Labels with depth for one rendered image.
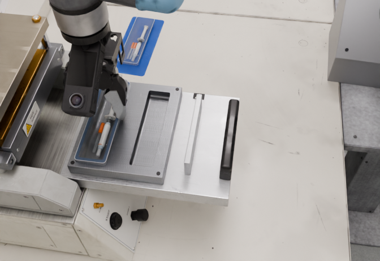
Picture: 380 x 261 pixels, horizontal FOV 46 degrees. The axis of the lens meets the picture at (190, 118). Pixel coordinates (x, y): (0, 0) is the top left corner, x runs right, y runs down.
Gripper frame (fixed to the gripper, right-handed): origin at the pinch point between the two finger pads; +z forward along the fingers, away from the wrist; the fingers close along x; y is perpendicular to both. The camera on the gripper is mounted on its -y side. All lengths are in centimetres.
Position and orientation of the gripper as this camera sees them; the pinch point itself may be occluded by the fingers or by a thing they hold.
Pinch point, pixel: (103, 115)
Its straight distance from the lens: 81.8
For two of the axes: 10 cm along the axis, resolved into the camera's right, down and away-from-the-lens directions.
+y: 1.5, -7.9, 5.9
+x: -9.9, -1.1, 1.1
